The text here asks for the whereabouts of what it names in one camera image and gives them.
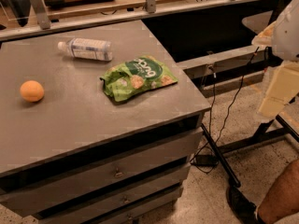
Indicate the orange fruit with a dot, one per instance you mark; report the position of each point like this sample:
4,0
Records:
32,91

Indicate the black metal chair frame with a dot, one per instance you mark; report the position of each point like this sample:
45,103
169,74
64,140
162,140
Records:
271,130

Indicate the metal railing frame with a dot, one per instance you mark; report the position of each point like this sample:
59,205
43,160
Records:
44,20

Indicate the person's bare leg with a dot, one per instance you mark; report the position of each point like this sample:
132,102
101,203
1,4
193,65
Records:
282,199

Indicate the green snack bag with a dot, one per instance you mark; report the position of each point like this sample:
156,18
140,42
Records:
142,74

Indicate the clear plastic water bottle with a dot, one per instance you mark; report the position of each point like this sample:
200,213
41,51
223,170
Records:
91,49

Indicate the black shoe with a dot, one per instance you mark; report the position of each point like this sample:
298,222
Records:
241,206

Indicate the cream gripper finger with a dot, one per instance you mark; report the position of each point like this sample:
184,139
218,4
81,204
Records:
280,85

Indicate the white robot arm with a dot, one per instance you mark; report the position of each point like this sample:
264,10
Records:
282,36

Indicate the black power adapter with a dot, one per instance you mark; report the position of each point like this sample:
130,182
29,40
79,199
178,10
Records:
206,160

